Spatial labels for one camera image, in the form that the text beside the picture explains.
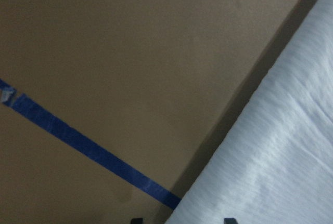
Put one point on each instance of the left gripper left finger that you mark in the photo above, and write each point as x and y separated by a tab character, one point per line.
136	221

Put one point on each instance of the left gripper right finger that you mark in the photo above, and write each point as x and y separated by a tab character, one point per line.
230	221

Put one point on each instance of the light blue button-up shirt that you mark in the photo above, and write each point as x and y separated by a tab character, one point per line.
275	164

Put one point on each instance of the brown table mat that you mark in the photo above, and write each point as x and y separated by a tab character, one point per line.
124	102

